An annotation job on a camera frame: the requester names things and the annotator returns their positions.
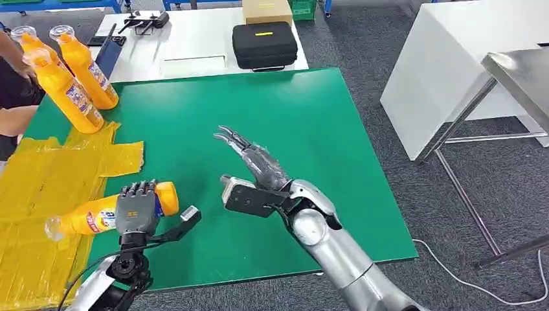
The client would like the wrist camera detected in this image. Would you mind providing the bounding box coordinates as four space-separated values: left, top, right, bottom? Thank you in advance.
219 174 293 218
148 205 203 245

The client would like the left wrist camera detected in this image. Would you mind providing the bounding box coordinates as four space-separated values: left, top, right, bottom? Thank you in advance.
148 205 203 245

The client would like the orange drink bottle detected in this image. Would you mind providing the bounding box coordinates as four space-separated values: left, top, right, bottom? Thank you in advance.
10 25 65 72
44 181 180 242
49 25 120 111
22 48 105 135

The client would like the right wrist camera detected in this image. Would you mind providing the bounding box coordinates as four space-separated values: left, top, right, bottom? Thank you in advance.
219 174 293 218

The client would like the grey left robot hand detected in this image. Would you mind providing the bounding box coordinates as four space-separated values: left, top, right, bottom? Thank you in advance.
115 180 161 236

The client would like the white cable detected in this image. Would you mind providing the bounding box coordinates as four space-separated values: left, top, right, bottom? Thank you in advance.
412 238 549 306

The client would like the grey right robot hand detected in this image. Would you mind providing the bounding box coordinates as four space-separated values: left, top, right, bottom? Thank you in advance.
213 125 293 192

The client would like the blue rack frame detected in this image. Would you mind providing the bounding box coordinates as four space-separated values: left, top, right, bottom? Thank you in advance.
0 0 128 16
162 0 245 12

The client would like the black carrying case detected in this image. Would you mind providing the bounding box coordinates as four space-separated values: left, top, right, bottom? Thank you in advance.
232 21 298 72

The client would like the white desk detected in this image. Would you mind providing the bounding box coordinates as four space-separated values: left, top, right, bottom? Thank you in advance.
379 0 549 162

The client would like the person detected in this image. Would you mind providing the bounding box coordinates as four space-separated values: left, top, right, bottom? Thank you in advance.
0 30 46 163

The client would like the cardboard box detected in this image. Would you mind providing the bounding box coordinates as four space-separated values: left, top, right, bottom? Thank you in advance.
241 0 294 26

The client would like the steel bench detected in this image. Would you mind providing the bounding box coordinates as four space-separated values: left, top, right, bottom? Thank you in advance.
414 48 549 269

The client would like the green mat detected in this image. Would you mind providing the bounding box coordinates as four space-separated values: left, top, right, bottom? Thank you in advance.
25 67 419 293

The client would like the white table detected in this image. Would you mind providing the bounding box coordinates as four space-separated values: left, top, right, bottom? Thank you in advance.
90 7 309 84

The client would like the yellow plastic sheet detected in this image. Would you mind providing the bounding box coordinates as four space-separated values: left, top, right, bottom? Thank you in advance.
0 121 145 311

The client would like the black phone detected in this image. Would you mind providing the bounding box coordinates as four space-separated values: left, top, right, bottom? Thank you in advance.
87 35 128 47

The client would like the white paper sheet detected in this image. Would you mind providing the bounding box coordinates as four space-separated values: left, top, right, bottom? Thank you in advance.
161 54 227 79

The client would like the black handheld device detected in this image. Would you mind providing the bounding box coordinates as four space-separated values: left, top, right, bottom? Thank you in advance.
118 10 170 35

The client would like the green crate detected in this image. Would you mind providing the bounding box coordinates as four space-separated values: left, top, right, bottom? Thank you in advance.
288 0 319 21

